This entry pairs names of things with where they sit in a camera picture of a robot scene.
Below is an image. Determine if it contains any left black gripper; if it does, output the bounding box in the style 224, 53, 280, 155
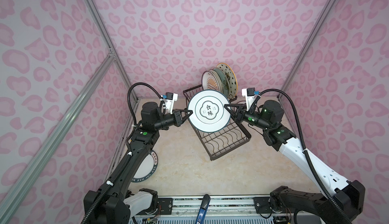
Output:
153, 109, 192, 132

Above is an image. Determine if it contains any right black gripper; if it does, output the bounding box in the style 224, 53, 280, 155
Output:
224, 103, 271, 131

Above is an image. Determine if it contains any white plate brown ring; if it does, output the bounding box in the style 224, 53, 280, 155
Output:
187, 89, 232, 133

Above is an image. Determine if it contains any light green flower plate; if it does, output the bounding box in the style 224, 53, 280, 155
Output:
213, 68, 231, 99

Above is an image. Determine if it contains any cream floral plate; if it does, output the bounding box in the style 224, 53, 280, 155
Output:
210, 68, 229, 97

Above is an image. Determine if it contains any star pattern cartoon plate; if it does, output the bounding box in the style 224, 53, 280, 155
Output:
216, 63, 238, 100

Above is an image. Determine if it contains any orange sunburst plate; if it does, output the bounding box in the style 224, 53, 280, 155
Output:
202, 70, 223, 93

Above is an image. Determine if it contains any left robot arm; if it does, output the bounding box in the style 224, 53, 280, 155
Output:
82, 102, 193, 224

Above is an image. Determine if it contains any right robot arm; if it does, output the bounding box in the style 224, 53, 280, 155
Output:
224, 100, 366, 224

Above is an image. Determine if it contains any white plate dark green rim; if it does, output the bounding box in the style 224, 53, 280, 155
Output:
132, 150, 159, 183

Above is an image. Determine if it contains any black wire dish rack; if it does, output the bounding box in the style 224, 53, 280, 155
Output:
183, 85, 251, 161

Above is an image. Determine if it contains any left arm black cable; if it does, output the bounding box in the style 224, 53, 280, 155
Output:
127, 82, 163, 127

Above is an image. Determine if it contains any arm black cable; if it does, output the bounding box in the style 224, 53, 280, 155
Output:
127, 82, 163, 127
252, 88, 353, 224

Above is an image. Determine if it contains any blue handled tool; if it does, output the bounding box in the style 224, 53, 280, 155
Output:
195, 194, 211, 224

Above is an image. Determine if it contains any aluminium frame bars left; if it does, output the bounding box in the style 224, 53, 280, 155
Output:
1, 0, 129, 224

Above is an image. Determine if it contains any aluminium mounting rail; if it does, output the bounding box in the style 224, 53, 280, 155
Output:
84, 193, 350, 224

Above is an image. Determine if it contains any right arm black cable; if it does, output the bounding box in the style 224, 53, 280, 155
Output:
252, 88, 353, 224

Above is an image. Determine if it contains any aluminium frame bar right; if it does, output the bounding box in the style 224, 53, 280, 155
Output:
281, 0, 339, 92

